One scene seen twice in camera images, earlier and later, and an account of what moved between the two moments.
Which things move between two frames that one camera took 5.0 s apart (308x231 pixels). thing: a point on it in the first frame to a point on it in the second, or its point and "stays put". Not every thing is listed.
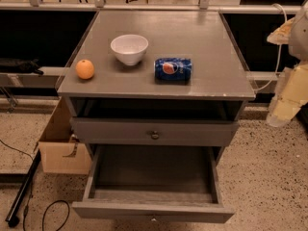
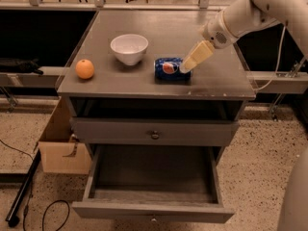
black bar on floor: (12, 216) stays put
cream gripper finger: (291, 95) to (218, 31)
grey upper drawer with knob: (102, 132) stays put
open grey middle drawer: (179, 183) stays put
